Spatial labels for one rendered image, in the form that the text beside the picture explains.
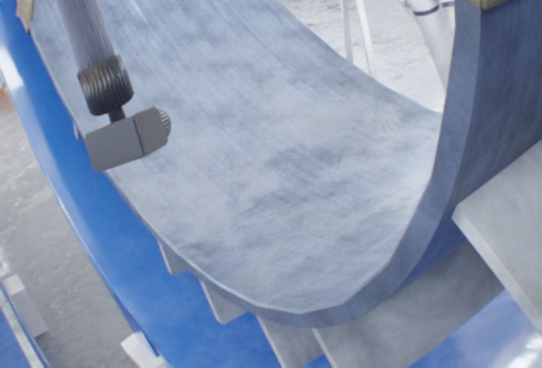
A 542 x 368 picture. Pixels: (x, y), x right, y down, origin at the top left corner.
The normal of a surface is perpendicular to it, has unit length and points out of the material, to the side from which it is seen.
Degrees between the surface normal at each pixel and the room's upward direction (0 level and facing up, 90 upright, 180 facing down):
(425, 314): 72
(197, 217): 15
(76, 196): 51
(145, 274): 35
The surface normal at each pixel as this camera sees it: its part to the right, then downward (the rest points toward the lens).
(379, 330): 0.33, -0.12
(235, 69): -0.01, -0.63
